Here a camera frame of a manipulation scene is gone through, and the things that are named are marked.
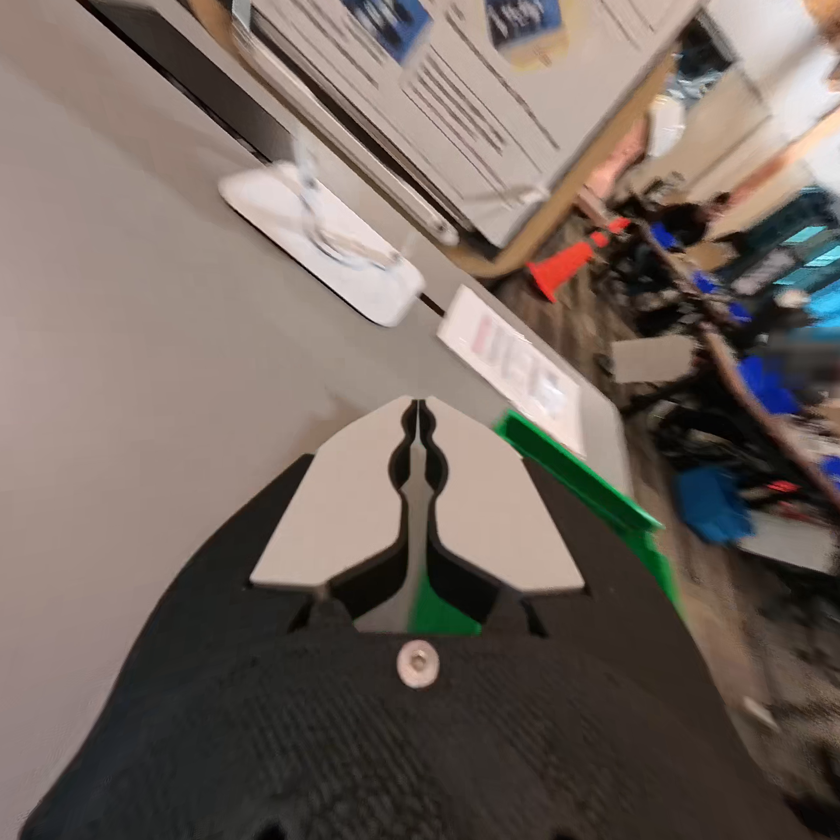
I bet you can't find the orange traffic cone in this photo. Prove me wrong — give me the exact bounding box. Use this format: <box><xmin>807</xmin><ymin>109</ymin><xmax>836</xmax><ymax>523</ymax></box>
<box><xmin>527</xmin><ymin>239</ymin><xmax>595</xmax><ymax>304</ymax></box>

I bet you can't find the blue floor crate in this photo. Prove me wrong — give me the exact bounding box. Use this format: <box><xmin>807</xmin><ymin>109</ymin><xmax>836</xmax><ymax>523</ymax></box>
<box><xmin>676</xmin><ymin>469</ymin><xmax>752</xmax><ymax>546</ymax></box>

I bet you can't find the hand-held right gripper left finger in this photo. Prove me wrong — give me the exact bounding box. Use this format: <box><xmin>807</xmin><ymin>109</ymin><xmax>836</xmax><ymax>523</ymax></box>
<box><xmin>248</xmin><ymin>397</ymin><xmax>421</xmax><ymax>601</ymax></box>

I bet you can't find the laminated paper sheet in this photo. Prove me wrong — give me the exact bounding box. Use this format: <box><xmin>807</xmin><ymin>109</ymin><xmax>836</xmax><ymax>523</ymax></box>
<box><xmin>436</xmin><ymin>284</ymin><xmax>587</xmax><ymax>458</ymax></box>

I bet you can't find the green plastic bin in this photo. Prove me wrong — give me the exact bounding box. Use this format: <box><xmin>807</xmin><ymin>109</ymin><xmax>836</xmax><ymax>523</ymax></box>
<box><xmin>408</xmin><ymin>410</ymin><xmax>685</xmax><ymax>637</ymax></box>

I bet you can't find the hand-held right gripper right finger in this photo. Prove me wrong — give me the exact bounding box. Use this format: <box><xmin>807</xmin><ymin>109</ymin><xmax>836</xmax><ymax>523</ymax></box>
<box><xmin>419</xmin><ymin>397</ymin><xmax>586</xmax><ymax>624</ymax></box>

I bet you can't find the long wooden table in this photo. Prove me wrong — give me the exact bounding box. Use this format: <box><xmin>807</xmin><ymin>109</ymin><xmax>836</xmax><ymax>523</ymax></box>
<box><xmin>640</xmin><ymin>223</ymin><xmax>840</xmax><ymax>513</ymax></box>

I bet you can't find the white document stand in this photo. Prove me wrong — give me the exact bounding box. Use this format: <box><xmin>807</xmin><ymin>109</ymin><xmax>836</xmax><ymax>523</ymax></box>
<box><xmin>218</xmin><ymin>0</ymin><xmax>680</xmax><ymax>328</ymax></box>

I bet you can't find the printed instruction sheet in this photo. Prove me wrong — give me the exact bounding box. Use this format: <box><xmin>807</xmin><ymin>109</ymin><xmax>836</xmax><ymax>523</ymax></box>
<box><xmin>252</xmin><ymin>0</ymin><xmax>710</xmax><ymax>244</ymax></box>

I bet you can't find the grey desk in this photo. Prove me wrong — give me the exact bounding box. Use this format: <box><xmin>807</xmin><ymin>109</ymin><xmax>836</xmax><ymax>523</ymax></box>
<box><xmin>0</xmin><ymin>0</ymin><xmax>634</xmax><ymax>828</ymax></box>

